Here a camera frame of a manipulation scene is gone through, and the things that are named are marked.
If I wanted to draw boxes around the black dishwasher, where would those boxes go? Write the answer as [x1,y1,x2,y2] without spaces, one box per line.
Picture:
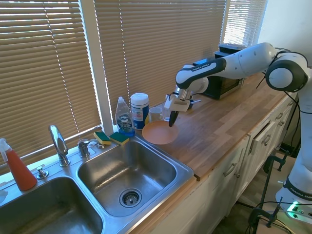
[280,97,303,158]

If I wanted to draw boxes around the chrome soap dispenser pump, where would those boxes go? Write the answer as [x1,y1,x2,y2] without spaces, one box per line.
[77,138,98,158]

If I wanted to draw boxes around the black food container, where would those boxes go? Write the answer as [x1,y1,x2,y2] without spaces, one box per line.
[218,42,247,53]
[214,50,230,60]

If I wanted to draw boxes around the black microwave oven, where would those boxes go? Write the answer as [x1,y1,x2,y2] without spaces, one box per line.
[192,57,246,100]

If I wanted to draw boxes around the white wipes canister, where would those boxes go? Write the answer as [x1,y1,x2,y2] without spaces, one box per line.
[130,92,150,131]

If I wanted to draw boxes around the wide tan window blind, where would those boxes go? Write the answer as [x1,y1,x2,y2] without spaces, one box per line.
[0,0,103,175]

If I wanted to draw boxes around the Dawn dish soap bottle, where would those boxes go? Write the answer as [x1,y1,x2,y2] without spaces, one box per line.
[115,96,136,137]

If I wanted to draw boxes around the clear drinking glass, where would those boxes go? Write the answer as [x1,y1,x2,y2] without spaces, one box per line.
[160,100,172,122]

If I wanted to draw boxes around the sink drain strainer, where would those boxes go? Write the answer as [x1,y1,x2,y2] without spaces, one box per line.
[118,188,143,209]

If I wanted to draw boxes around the white ceramic mug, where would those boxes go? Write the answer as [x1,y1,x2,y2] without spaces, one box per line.
[149,107,164,123]

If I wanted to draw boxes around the yellow green sponge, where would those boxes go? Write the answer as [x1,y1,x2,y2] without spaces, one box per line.
[93,131,113,146]
[109,131,130,146]

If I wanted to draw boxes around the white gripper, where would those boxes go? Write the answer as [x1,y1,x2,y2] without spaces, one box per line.
[164,93,190,128]

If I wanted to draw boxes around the white open drawer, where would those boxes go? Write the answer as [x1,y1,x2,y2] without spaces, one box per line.
[248,118,276,157]

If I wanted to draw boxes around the narrow bright window blind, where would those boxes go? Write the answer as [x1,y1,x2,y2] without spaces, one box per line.
[223,0,268,49]

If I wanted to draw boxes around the black C-clamp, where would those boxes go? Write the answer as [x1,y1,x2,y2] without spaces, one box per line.
[248,196,284,234]
[258,150,292,210]

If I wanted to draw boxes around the white kitchen cabinets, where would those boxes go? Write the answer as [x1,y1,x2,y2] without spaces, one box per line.
[136,91,303,234]

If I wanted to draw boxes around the orange plastic plate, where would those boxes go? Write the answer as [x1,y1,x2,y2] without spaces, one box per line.
[141,120,179,145]

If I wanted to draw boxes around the chrome faucet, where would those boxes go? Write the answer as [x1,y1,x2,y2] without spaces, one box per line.
[48,124,71,168]

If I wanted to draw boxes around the chrome sink knob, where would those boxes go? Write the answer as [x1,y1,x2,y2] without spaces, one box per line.
[36,166,49,180]

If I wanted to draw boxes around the stainless double sink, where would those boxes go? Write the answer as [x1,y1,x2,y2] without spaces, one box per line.
[0,135,195,234]

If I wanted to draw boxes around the orange spray bottle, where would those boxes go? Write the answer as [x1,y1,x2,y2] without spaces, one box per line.
[0,138,38,192]

